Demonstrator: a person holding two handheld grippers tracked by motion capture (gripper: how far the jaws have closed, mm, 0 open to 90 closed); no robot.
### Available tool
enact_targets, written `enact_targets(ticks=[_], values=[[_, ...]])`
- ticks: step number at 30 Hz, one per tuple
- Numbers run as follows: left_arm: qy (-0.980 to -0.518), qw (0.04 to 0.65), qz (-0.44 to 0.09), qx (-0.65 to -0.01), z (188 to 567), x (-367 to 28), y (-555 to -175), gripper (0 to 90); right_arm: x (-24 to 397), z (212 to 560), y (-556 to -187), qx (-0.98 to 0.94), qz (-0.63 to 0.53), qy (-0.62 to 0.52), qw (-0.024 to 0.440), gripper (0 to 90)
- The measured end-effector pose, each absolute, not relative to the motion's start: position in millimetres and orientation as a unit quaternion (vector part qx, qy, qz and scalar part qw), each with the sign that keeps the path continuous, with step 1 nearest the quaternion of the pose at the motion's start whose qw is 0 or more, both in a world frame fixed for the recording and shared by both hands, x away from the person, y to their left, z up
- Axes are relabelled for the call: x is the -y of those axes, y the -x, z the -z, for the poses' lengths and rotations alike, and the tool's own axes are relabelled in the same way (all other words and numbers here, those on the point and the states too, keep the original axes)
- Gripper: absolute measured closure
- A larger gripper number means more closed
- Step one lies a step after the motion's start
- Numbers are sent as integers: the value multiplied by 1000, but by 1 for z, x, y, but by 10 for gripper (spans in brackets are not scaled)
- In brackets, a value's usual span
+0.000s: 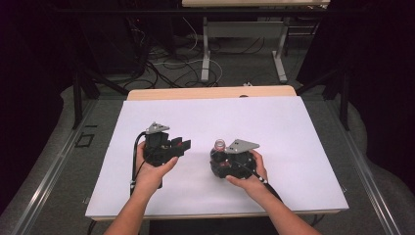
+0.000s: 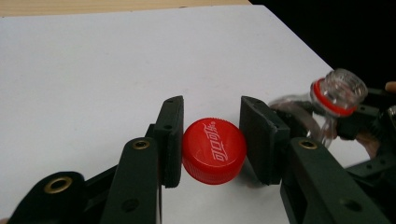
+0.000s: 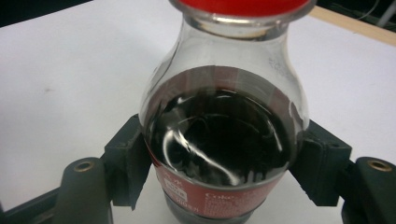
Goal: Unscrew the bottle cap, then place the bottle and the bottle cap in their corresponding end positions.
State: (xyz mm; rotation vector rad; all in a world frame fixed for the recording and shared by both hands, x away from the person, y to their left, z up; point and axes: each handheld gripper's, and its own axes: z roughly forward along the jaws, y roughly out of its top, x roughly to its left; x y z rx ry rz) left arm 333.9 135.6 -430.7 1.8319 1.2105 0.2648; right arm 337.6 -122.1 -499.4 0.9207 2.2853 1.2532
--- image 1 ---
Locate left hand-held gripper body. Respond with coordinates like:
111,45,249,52
142,121,178,168

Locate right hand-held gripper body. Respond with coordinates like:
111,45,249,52
218,138,261,180

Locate dark soda bottle red label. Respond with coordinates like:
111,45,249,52
208,138,231,179

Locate person's right hand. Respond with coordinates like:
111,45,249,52
225,149,269,201

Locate person's left hand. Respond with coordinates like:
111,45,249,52
133,141,180,198

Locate white table mat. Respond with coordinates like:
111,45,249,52
84,95,349,219

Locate light wooden table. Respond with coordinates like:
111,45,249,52
84,84,349,221

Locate black metal stand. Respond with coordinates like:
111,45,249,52
71,64,130,130
295,64,352,132

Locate grey metal-legged desk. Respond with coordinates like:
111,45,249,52
181,0,332,84

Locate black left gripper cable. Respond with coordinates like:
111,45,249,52
129,130,164,198

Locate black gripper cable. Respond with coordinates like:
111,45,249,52
234,159,284,203
129,130,164,198

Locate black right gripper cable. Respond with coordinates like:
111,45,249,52
234,159,284,203

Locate black floor socket frame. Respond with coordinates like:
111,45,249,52
74,131,96,149

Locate tangle of black floor cables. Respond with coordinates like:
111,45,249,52
123,16,272,90

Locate white floor cable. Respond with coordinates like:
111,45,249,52
152,58,224,87

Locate metal floor rail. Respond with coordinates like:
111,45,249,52
9,97,100,235
325,97,403,235

